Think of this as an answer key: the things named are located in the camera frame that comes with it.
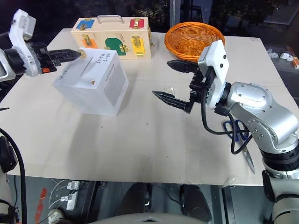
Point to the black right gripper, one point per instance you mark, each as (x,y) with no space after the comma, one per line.
(198,87)

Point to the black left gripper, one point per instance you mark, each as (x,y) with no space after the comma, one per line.
(43,58)

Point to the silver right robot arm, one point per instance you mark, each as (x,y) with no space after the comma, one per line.
(252,93)

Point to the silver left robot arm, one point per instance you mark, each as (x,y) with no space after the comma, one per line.
(12,61)

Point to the white box with slot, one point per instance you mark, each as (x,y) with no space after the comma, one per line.
(93,86)

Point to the wooden lock puzzle box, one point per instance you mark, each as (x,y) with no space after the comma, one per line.
(112,37)

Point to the small orange box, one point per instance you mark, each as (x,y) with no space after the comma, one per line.
(296,62)

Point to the small clear plastic piece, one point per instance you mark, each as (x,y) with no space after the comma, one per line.
(169,90)

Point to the orange woven basket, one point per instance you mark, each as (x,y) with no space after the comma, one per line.
(187,44)

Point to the thin black pointed tool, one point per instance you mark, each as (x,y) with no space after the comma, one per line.
(4,109)

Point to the small white block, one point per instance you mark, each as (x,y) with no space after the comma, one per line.
(286,56)

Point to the white power strip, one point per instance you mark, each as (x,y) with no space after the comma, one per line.
(72,196)

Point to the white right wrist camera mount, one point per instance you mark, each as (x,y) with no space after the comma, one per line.
(218,63)

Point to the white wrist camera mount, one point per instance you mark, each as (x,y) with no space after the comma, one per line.
(19,44)
(218,63)

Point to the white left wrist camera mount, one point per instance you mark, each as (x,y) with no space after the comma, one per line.
(19,44)

